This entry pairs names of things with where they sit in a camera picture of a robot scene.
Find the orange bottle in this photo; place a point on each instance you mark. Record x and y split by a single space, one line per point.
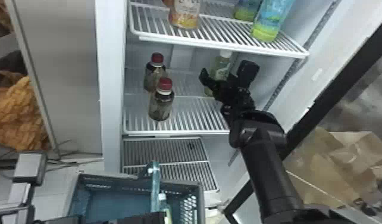
184 14

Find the fridge door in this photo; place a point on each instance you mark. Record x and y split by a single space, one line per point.
331 94

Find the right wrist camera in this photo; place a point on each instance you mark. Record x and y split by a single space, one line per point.
248 71

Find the blue basket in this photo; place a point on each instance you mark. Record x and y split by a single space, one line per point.
116 200

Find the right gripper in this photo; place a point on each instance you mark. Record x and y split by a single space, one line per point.
236 95

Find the pale green bottle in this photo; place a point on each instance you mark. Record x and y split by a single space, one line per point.
220 65

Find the brown bottle red cap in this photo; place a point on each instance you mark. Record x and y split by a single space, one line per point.
161 103
154 73

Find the white fridge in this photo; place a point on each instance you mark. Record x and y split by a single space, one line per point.
111 94

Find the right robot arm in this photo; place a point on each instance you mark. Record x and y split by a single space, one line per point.
266 162

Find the green bottle blue label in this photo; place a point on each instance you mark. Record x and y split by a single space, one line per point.
269 18

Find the clear green bottle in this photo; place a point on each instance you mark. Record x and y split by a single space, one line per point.
164 206

